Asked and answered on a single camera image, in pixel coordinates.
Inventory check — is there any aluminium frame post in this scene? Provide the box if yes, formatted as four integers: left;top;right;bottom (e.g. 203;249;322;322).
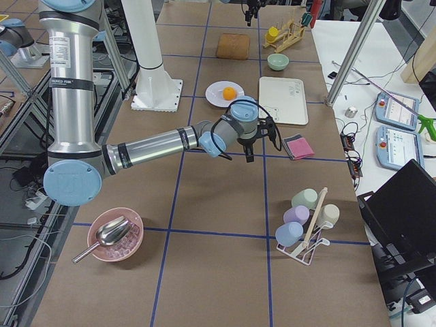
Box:
325;0;386;107

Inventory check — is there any beige plastic cup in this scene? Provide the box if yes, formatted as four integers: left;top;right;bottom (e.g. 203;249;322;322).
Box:
316;204;340;226

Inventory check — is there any pink folded cloth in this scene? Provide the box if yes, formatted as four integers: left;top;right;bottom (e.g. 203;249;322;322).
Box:
286;138;314;160

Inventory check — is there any yellow mug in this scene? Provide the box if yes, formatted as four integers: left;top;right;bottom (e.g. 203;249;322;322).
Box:
265;27;279;43

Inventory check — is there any blue plastic cup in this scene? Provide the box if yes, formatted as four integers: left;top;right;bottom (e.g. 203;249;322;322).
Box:
275;221;303;247

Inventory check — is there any orange fruit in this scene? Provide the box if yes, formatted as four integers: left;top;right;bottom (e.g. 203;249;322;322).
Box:
222;87;237;101

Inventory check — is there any metal scoop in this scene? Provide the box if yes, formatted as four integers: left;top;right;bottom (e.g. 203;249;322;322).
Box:
72;216;132;264

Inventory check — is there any teach pendant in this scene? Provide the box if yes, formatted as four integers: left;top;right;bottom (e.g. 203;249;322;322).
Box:
375;125;424;170
375;91;418;131

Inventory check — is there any black laptop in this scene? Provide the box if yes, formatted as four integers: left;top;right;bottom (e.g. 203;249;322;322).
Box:
358;159;435;277

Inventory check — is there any white round plate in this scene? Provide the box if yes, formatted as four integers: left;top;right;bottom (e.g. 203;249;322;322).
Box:
205;80;245;108

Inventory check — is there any cream rectangular tray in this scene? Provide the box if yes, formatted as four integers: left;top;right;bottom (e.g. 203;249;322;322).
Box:
259;76;309;125

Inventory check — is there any green plastic cup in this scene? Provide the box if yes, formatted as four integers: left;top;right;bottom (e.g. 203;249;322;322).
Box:
291;188;318;210

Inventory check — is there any grey folded cloth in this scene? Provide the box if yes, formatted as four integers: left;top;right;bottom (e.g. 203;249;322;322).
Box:
282;134;303;158

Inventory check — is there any dark green mug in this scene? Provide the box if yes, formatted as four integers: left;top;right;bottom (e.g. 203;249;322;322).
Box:
300;12;313;27

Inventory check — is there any mint green bowl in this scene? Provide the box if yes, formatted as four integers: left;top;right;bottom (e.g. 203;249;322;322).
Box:
267;53;290;72

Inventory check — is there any lower teach pendant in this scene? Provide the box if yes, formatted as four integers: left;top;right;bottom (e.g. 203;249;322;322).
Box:
375;125;424;170

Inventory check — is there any purple plastic cup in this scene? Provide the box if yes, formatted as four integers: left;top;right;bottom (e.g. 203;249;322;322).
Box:
283;205;310;225

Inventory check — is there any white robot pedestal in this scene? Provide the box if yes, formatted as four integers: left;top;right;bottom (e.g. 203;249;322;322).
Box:
122;0;183;112

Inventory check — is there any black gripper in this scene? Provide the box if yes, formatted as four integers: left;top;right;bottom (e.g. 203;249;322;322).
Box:
237;134;258;162
245;0;260;27

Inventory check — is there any red cylinder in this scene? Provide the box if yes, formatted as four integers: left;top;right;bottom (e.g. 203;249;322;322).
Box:
311;0;323;21

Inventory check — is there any white wire cup rack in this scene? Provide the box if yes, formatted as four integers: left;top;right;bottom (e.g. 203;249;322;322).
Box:
276;221;334;266

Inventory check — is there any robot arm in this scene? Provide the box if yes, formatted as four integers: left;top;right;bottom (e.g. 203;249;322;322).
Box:
39;1;262;207

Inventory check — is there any grabber reaching tool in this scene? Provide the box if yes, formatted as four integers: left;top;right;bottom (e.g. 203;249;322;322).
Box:
351;67;436;142

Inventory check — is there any upper teach pendant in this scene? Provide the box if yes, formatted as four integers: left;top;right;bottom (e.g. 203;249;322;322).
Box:
375;91;418;131

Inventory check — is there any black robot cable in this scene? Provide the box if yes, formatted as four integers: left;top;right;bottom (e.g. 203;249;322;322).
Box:
210;99;283;161

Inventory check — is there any pink bowl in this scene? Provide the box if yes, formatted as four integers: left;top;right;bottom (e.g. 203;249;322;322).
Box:
87;207;144;262

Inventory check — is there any small metal cylinder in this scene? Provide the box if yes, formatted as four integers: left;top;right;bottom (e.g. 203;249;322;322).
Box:
345;106;358;119

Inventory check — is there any wooden dish rack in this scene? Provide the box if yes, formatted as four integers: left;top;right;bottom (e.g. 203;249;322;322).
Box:
262;17;306;53

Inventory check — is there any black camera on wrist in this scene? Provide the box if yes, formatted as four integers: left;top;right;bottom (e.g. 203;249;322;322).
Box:
257;117;277;142

